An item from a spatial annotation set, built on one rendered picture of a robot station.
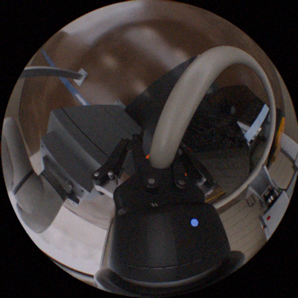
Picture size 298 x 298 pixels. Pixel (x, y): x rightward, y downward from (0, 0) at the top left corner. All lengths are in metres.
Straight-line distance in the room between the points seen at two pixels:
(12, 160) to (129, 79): 1.10
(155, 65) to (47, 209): 1.29
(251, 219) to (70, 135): 5.98
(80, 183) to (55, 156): 0.13
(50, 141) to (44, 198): 0.20
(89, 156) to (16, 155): 0.27
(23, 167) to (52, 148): 0.14
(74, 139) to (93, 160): 0.10
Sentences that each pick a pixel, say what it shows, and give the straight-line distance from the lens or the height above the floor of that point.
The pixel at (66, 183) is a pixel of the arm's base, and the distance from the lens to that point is 0.37.
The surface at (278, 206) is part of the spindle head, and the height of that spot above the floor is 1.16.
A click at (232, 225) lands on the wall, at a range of 5.65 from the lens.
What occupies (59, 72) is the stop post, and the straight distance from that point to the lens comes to 1.22.
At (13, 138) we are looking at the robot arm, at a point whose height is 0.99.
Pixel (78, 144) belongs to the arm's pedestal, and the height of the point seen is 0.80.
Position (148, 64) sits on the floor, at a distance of 1.14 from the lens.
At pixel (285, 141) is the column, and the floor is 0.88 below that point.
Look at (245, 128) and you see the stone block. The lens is 0.49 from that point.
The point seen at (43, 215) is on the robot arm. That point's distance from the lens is 0.38.
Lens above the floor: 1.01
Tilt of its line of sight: 64 degrees down
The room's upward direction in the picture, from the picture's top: 178 degrees counter-clockwise
